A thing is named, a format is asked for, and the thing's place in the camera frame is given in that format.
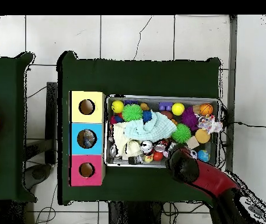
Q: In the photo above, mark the purple spiky rubber ball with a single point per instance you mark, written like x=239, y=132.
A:
x=189, y=117

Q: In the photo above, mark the cream waffle cloth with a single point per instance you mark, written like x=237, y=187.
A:
x=120, y=140

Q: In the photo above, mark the dark green table cloth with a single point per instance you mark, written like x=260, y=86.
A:
x=135, y=77
x=4, y=81

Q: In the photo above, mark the black upright panel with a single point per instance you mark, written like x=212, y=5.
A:
x=51, y=121

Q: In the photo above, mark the peach foam ball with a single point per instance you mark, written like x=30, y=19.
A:
x=202, y=136

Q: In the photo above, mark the yellow tennis ball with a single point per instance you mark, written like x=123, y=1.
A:
x=178, y=109

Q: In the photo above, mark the orange toy basketball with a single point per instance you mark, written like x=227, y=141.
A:
x=205, y=109

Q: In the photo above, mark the globe print foam ball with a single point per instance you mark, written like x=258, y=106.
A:
x=203, y=155

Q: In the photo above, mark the grey metal rail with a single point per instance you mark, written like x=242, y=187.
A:
x=231, y=93

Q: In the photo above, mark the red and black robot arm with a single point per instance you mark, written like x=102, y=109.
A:
x=212, y=179

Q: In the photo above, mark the mint green waffle cloth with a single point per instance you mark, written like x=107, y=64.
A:
x=151, y=129

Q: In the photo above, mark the wooden box with three holes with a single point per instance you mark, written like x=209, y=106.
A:
x=88, y=116

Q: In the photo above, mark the green spiky rubber ball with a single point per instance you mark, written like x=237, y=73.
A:
x=132, y=113
x=181, y=133

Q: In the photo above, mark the yellow smiley foam ball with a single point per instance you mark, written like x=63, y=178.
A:
x=117, y=106

